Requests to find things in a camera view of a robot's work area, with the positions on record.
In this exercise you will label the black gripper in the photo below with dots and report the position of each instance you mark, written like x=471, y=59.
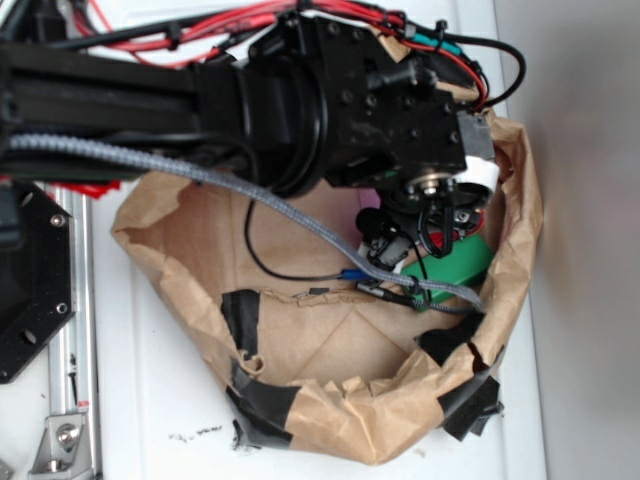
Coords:
x=327, y=102

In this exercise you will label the red paper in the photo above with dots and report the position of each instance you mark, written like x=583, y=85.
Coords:
x=436, y=239

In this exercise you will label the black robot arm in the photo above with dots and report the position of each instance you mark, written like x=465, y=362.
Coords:
x=198, y=113

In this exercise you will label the green rectangular block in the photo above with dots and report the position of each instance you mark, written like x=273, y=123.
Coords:
x=466, y=265

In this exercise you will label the brown paper bag tray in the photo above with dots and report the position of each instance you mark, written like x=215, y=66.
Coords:
x=339, y=373

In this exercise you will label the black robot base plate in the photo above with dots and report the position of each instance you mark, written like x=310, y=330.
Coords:
x=36, y=274

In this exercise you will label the aluminium extrusion rail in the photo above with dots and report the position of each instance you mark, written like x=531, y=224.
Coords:
x=72, y=354

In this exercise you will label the metal corner bracket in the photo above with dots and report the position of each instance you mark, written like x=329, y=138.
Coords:
x=64, y=451

